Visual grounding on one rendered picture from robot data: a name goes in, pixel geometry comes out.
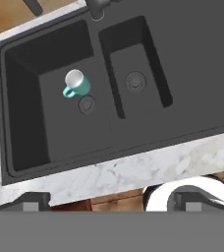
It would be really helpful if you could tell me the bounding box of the dark grey tap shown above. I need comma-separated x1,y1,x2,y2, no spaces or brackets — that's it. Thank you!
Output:
84,0,122,22

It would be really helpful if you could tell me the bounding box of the white bowl with black rim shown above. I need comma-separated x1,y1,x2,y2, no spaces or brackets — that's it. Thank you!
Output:
141,174,224,213

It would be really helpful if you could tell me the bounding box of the dark grey double sink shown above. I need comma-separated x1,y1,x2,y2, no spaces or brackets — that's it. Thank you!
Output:
0,0,224,187

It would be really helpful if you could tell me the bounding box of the teal mug with white inside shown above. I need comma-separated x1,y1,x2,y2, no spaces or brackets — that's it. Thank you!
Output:
62,68,92,99

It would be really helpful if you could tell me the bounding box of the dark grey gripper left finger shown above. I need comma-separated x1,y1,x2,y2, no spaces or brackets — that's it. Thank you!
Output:
0,191,51,213

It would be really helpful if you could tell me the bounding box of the wooden cabinet front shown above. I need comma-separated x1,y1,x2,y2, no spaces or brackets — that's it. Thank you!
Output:
49,168,224,213

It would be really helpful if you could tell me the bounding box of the dark grey tap handle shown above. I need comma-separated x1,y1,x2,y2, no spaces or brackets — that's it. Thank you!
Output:
22,0,45,18

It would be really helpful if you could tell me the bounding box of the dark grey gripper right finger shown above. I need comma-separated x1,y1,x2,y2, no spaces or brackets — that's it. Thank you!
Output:
167,185,224,213

